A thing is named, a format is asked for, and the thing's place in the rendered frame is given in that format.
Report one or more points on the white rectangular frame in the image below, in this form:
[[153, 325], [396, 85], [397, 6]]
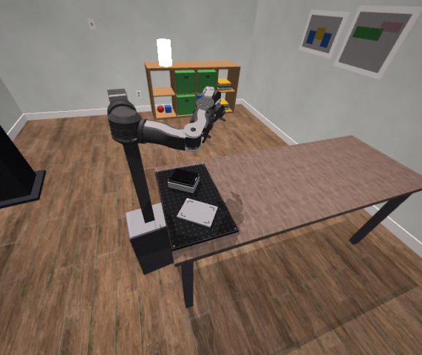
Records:
[[197, 212]]

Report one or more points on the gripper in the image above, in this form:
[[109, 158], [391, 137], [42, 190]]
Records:
[[220, 110]]

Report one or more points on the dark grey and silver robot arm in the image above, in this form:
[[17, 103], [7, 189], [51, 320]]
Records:
[[126, 124]]

